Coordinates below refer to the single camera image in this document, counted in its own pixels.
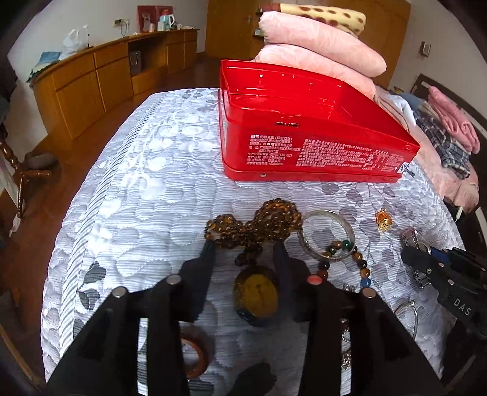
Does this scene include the small pink folded duvet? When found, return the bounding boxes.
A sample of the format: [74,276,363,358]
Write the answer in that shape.
[259,11,387,77]

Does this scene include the wooden door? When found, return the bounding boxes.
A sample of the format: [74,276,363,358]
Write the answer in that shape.
[205,0,264,59]

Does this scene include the thin silver bangle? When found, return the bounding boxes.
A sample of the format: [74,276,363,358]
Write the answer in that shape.
[394,301,419,339]

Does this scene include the large pink folded duvet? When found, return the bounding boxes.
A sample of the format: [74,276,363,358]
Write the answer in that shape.
[253,44,377,100]

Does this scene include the grey slippers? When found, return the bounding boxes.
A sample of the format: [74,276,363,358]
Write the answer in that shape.
[25,151,58,170]

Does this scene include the white plastic bag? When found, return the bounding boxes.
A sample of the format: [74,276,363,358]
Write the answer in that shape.
[61,25,92,58]

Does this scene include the small gold charm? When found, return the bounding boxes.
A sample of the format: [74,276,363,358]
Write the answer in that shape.
[376,207,392,232]

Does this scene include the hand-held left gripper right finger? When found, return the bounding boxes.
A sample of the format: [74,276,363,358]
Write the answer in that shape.
[273,241,447,396]

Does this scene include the long wooden cabinet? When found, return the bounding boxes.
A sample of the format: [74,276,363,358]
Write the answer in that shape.
[32,28,199,141]

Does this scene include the pale jade bangle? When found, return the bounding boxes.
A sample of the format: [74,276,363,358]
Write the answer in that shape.
[298,210,356,263]

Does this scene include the dark wooden headboard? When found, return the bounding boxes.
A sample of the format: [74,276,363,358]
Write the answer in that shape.
[411,73,487,134]

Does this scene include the brown wooden ring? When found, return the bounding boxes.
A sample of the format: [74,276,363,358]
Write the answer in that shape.
[179,331,214,379]

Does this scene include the folded plaid clothes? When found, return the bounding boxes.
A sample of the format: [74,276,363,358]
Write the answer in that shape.
[413,108,472,179]

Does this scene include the dark hanging clothes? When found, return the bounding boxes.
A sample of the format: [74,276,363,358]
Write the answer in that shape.
[0,57,18,126]

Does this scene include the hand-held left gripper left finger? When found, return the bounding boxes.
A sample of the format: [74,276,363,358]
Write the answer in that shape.
[46,241,218,396]

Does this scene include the silver wrist watch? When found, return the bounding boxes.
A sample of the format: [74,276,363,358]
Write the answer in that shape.
[401,228,432,290]

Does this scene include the wooden wardrobe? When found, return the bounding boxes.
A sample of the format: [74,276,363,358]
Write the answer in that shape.
[327,0,412,88]

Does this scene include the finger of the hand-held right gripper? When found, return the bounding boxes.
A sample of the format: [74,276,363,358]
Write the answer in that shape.
[414,267,457,295]
[400,246,487,275]

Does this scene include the teal and white kettle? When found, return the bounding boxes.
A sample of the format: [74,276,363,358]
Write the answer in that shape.
[158,9,176,31]

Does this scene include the wooden coat rack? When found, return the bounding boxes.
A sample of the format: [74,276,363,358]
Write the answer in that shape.
[0,126,52,219]

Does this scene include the white leaf-patterned quilt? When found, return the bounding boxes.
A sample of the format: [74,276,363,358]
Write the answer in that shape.
[41,87,463,396]

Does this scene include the multicolour bead bracelet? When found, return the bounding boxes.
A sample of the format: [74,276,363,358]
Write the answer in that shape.
[307,238,373,290]

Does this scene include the grey paper shopping bag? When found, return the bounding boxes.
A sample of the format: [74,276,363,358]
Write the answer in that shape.
[128,50,143,76]

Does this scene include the folded pink blanket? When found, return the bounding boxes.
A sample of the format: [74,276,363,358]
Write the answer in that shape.
[428,86,481,155]

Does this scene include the bed with pink sheet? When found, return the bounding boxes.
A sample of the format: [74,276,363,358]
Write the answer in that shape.
[375,86,481,213]

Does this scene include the amber bead necklace with pendant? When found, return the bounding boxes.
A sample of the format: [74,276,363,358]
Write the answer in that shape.
[204,198,303,328]

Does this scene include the blue cloth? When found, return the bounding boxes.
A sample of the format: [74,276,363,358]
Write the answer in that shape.
[26,51,61,82]

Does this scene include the red plastic box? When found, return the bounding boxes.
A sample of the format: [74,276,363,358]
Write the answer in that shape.
[218,59,421,184]

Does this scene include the yellow brown-spotted blanket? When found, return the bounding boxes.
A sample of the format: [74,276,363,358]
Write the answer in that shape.
[276,3,366,37]

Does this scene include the silver chain bracelet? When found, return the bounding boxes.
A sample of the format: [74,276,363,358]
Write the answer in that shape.
[340,284,360,373]

